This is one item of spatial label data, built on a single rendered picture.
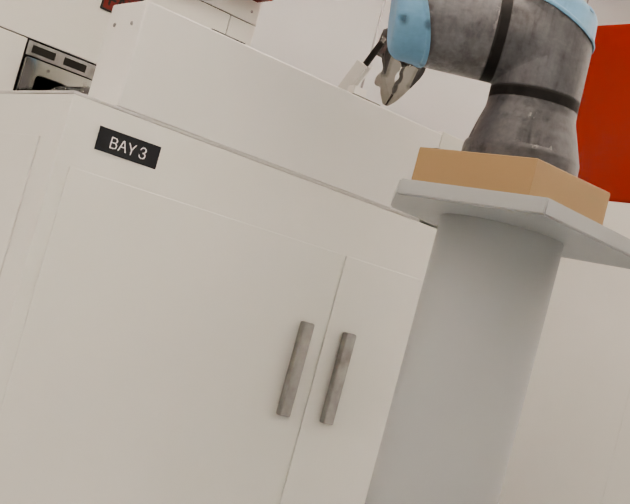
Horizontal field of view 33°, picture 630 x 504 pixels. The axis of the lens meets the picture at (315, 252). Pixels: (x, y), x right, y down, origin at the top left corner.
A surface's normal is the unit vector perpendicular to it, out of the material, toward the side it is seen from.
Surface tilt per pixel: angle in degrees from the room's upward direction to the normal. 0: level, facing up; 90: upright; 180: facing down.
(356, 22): 90
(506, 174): 90
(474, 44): 121
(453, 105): 90
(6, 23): 90
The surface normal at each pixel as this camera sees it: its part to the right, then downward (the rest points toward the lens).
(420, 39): -0.19, 0.57
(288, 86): 0.61, 0.12
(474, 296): -0.29, -0.13
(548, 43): -0.04, 0.00
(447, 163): -0.67, -0.22
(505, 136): -0.34, -0.42
